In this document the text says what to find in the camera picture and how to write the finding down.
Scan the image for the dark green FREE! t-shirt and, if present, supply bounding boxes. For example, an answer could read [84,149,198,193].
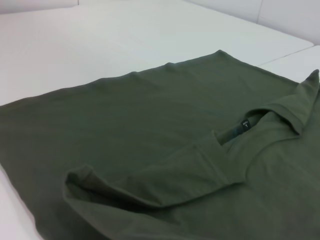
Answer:
[0,49,320,240]

